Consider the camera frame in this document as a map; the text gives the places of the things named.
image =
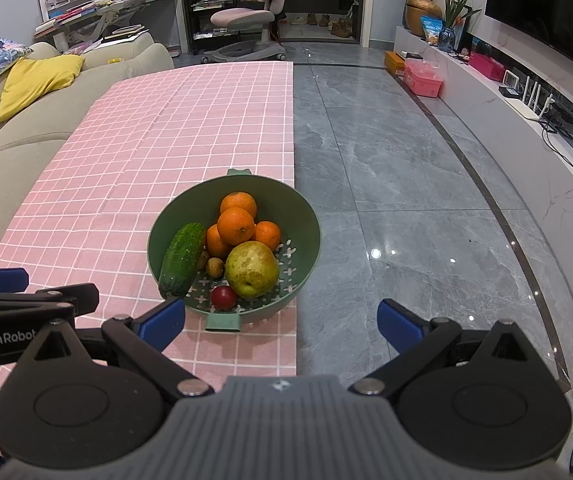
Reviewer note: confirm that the stack of books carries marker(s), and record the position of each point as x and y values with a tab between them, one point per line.
126	32

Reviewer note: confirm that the orange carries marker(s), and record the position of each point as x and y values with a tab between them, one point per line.
215	242
268	236
236	227
239	204

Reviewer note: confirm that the green cucumber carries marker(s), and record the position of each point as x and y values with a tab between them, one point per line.
181	260

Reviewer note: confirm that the pink checked tablecloth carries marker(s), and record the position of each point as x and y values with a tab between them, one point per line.
166	135

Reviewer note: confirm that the brown boots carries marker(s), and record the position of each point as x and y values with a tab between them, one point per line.
341	27

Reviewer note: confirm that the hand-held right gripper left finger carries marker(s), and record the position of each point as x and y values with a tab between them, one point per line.
161	322

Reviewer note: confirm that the green potted plant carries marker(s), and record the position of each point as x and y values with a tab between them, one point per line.
458	5

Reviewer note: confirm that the red cherry tomato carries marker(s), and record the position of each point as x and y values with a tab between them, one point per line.
223	297

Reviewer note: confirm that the golden vase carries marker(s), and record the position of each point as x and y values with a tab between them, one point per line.
422	12

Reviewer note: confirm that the yellow-green pear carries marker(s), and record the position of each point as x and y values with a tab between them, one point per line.
251	270

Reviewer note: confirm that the green colander bowl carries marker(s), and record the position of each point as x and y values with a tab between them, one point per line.
296	240

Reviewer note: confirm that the small white display device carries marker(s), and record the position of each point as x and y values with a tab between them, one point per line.
511	79

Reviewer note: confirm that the blue glass jar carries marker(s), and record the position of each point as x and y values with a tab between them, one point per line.
446	40

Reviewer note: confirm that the white tv cabinet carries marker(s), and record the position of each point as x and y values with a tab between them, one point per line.
516	160

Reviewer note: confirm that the black television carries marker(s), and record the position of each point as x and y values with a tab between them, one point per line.
546	5

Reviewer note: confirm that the white router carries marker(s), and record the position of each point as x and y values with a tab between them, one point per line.
531	105

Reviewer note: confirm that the magenta box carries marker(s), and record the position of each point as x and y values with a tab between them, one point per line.
486	66

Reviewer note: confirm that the orange box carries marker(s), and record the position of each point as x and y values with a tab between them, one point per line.
394	62

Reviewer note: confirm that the pink storage box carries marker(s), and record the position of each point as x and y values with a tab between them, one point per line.
422	77

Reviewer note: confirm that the beige sofa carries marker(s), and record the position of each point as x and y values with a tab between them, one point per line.
26	145

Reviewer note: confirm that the light shoe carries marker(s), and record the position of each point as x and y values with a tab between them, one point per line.
299	20

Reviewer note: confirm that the pink office chair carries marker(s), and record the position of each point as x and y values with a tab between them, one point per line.
246	15

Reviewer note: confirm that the yellow pillow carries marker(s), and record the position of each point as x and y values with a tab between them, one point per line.
36	82

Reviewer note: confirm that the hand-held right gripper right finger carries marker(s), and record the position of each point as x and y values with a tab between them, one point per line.
397	325

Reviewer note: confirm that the cluttered grey desk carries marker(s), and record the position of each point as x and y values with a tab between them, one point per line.
96	7

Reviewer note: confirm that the blue snack bag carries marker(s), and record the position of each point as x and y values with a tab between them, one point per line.
431	29

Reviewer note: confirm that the black shelf rack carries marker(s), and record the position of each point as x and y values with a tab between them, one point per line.
211	5

